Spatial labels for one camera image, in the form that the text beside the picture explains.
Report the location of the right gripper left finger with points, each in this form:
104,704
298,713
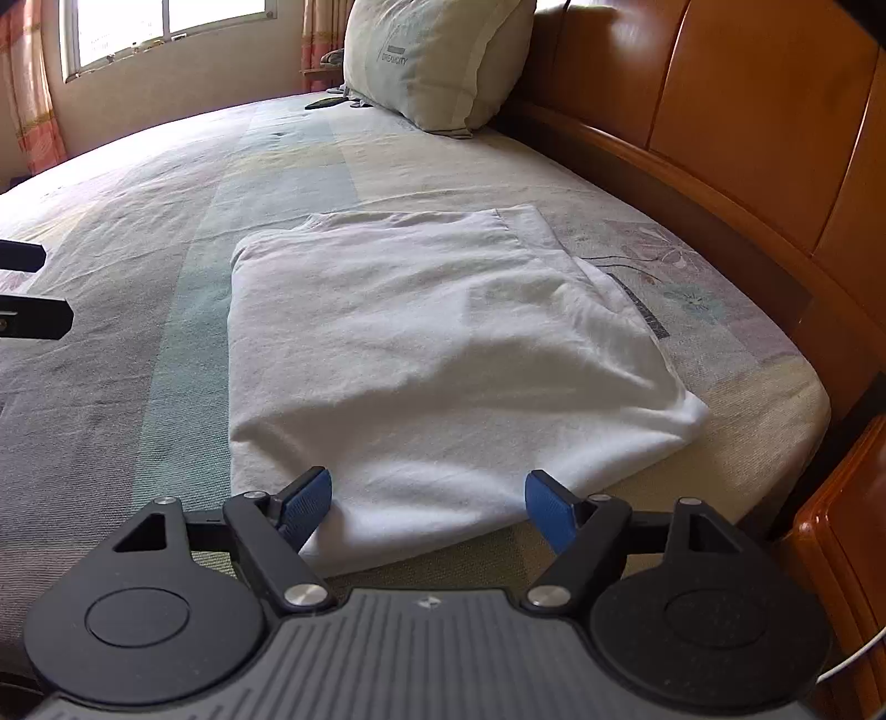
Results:
244,555

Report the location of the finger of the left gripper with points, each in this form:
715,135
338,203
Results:
24,257
31,317

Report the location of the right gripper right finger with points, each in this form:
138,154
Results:
593,537

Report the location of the white printed t-shirt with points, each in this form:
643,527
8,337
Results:
430,361

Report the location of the orange plaid curtain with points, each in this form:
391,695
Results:
25,77

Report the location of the window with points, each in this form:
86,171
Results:
95,33

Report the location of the wooden nightstand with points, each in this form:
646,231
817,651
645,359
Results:
836,550

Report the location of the small dark remote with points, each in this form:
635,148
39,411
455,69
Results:
325,102

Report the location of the wooden headboard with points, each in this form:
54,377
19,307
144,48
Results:
754,130

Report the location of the cream pillow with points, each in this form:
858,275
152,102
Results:
447,67

